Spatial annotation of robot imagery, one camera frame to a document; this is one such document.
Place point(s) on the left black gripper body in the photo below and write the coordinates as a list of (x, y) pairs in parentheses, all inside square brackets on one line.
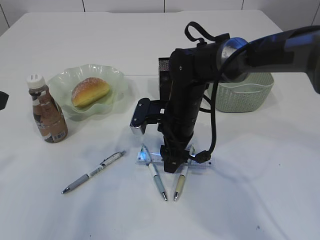
[(3, 100)]

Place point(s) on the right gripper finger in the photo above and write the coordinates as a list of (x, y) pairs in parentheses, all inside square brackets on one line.
[(171, 166)]

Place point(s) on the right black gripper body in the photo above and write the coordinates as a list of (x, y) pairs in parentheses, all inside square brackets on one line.
[(177, 133)]

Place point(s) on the transparent plastic ruler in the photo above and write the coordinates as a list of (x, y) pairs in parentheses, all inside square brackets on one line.
[(143, 158)]

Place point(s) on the brown coffee drink bottle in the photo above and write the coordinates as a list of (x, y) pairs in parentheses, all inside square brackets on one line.
[(47, 113)]

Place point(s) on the sugared bread roll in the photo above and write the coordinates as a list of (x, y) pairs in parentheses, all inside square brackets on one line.
[(88, 91)]

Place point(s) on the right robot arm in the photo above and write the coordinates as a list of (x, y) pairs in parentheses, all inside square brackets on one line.
[(224, 59)]

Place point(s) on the blue grip pen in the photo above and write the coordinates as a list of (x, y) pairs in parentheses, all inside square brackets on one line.
[(154, 172)]

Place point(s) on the cream grip pen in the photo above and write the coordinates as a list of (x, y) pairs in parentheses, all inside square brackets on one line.
[(181, 180)]

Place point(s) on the black mesh pen holder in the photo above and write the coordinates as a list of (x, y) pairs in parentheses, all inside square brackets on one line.
[(164, 80)]

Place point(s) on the grey grip pen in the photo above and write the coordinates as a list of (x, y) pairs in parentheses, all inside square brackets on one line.
[(84, 178)]

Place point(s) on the green wavy glass plate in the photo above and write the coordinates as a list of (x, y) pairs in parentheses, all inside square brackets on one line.
[(62, 85)]

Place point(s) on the green plastic basket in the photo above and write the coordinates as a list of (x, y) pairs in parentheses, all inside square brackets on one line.
[(245, 96)]

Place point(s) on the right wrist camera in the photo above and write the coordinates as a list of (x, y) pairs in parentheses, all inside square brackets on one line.
[(148, 112)]

